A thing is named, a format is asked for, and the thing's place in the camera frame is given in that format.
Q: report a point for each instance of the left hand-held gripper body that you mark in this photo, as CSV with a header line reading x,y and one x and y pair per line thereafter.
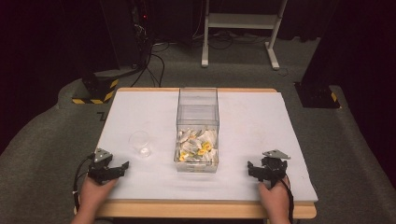
x,y
100,169

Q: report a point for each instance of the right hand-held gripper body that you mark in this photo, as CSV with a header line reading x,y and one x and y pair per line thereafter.
x,y
274,165

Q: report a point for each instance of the person's left hand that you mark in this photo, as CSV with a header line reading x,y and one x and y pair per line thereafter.
x,y
93,192

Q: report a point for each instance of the person's right hand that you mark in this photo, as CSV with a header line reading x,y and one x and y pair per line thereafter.
x,y
273,196

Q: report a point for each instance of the clear plastic cup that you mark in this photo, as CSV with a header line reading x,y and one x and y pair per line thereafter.
x,y
140,145

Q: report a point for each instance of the white table mat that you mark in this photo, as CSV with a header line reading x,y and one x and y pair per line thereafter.
x,y
249,124

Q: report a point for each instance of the clear plastic drawer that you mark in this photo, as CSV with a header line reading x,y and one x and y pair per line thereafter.
x,y
196,166

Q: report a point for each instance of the pile of white yellow sachets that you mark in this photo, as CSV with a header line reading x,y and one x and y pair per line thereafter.
x,y
196,145

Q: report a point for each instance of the wooden table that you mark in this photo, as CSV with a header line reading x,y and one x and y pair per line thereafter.
x,y
193,210

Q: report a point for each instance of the black yellow striped stand base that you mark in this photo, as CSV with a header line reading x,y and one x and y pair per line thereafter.
x,y
99,90

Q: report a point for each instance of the clear plastic drawer housing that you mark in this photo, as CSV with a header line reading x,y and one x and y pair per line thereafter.
x,y
197,105

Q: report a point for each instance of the black computer tower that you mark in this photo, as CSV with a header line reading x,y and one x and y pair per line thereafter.
x,y
124,31

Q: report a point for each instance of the white metal stand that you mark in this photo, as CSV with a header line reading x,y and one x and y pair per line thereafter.
x,y
241,21

